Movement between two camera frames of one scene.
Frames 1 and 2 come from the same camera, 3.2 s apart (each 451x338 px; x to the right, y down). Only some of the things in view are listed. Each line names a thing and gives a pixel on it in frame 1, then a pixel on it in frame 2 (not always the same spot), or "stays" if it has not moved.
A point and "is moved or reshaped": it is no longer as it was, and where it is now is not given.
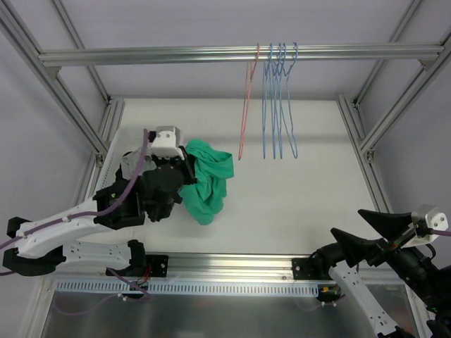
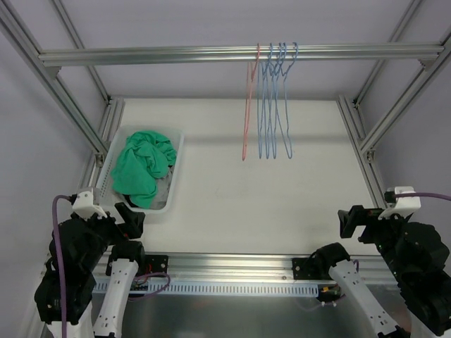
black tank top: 120,182 is moved or reshaped
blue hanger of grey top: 268,85 stays
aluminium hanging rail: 77,55 stays
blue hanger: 289,101 to 282,111
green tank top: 204,198 is moved or reshaped
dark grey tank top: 130,161 is moved or reshaped
